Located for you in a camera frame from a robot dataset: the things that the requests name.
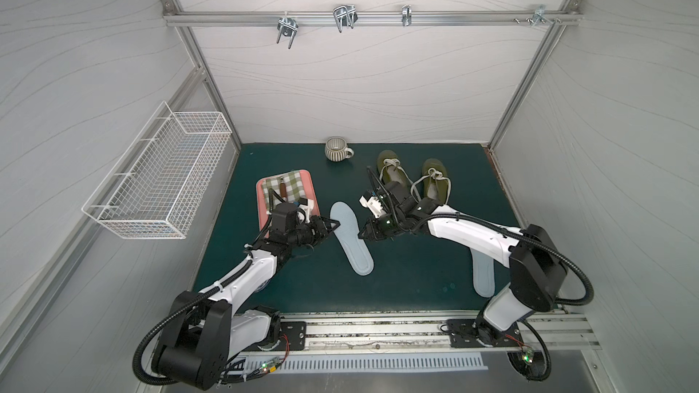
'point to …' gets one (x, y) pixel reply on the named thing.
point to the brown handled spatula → (283, 189)
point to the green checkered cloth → (294, 189)
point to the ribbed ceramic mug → (336, 149)
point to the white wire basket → (157, 188)
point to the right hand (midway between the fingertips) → (358, 234)
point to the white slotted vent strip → (336, 362)
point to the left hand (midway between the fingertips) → (340, 227)
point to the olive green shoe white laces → (390, 170)
